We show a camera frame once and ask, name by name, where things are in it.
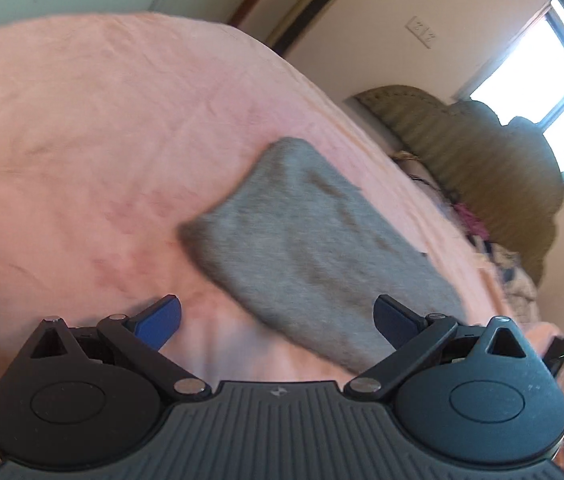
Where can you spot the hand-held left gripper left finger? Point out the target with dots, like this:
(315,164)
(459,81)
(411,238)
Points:
(159,322)

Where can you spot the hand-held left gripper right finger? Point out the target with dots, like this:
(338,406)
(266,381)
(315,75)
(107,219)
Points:
(392,320)

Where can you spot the grey garment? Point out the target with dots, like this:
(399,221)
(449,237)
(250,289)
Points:
(312,260)

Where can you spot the pile of mixed clothes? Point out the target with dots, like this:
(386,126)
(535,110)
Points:
(507,270)

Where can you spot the magenta garment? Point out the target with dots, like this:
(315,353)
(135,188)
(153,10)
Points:
(469,217)

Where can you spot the olive padded headboard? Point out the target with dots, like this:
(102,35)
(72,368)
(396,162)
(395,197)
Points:
(487,170)

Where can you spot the bed with pink sheet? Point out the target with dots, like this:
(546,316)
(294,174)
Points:
(87,135)

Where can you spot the window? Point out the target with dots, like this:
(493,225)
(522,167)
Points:
(552,95)

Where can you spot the gold tower air conditioner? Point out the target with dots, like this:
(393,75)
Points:
(312,5)

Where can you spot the white wall switch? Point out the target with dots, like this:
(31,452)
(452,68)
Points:
(422,31)

